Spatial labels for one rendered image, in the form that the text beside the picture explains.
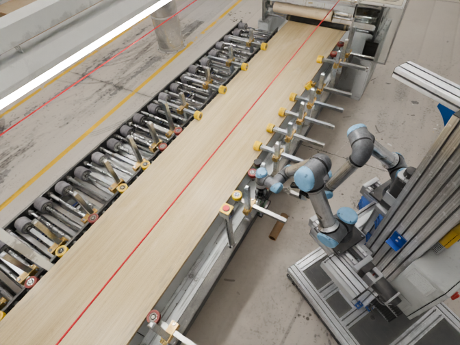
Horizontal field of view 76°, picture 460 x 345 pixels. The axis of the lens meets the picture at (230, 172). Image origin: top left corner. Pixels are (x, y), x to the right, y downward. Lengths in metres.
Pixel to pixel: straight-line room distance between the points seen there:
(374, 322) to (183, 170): 1.92
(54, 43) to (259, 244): 2.50
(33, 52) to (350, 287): 1.85
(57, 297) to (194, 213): 1.02
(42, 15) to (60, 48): 0.09
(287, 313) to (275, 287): 0.24
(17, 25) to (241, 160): 1.85
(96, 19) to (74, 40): 0.11
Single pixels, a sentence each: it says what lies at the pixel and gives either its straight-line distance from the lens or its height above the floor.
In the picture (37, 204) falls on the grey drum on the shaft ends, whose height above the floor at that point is 0.85.
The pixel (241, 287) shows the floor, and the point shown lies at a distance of 2.90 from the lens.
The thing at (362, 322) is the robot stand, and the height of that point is 0.21.
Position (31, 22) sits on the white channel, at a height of 2.44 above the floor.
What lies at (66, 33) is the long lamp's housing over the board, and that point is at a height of 2.38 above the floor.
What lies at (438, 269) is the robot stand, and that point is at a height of 1.23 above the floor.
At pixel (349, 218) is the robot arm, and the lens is 1.81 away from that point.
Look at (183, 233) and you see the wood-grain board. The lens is 2.15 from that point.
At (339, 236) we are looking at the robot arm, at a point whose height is 1.25.
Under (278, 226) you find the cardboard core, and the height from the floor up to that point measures 0.08.
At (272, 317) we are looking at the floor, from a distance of 2.84.
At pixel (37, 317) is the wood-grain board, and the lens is 2.33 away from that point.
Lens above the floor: 2.77
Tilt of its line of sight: 51 degrees down
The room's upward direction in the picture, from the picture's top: 7 degrees counter-clockwise
